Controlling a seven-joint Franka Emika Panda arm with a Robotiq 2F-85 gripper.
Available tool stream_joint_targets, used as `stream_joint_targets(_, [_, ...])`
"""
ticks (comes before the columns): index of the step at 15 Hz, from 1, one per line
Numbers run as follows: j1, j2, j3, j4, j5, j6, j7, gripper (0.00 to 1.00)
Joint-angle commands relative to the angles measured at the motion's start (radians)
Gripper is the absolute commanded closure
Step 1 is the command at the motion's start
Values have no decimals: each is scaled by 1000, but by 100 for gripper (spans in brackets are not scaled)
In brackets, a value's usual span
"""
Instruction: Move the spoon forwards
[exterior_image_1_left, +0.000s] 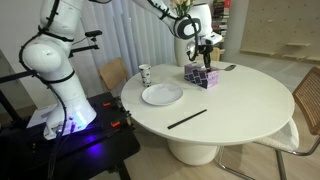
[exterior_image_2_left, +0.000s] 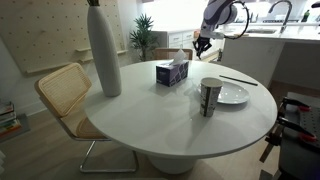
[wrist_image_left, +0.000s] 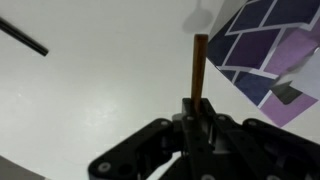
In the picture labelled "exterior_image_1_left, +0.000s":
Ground tan wooden chair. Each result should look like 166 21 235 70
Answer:
199 46 223 63

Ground long wooden pegboard ledge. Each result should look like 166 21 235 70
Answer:
239 48 278 56

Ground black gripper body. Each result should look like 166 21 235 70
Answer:
194 37 215 56

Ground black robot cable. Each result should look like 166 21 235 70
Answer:
18 0 201 180

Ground white box on cart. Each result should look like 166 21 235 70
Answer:
25 103 59 129

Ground wooden pegboard shelf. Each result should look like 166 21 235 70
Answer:
282 53 306 61
285 41 311 48
304 55 320 63

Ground rattan chair with chrome frame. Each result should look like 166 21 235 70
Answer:
216 65 320 180

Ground purple tissue box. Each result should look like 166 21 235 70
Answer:
183 62 221 90

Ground black clamp with orange handle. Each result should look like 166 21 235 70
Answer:
101 96 123 109
109 111 133 132

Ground black camera boom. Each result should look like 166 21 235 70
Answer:
0 44 101 84

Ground metal spoon with wooden handle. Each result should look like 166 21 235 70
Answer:
209 63 237 73

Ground flowers in vase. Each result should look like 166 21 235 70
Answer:
169 0 196 18

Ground tall white vase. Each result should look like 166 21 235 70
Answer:
173 15 198 68

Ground robot mounting cart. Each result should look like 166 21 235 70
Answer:
0 91 141 180

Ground white pleated curtain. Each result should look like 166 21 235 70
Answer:
78 0 183 98

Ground light plywood chair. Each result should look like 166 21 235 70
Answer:
98 57 130 94

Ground white table pedestal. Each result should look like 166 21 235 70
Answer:
166 138 221 167

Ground black camera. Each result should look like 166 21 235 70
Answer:
84 29 103 43

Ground black chopstick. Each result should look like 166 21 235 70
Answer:
166 108 208 130
167 109 208 130

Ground tall tower of books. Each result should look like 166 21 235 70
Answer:
211 0 232 51

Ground patterned paper cup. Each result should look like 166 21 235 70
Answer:
138 63 153 88

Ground white round plate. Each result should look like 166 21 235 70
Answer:
141 82 185 107

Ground wooden pegboard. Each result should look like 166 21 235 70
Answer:
239 0 320 64

